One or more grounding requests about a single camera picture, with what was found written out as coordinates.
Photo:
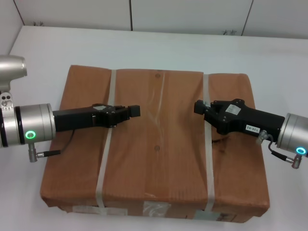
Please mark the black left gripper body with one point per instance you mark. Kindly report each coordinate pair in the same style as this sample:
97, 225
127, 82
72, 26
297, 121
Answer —
77, 119

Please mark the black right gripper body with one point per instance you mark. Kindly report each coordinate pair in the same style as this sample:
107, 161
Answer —
240, 118

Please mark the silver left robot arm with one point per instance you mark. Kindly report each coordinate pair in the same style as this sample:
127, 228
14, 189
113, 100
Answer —
33, 125

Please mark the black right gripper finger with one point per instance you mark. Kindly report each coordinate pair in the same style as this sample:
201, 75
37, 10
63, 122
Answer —
199, 104
199, 110

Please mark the brown cardboard box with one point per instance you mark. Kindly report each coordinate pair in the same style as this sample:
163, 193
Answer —
156, 156

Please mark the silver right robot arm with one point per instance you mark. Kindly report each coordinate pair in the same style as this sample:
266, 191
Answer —
292, 134

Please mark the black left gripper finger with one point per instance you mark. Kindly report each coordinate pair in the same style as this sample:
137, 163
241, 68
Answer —
133, 114
133, 108

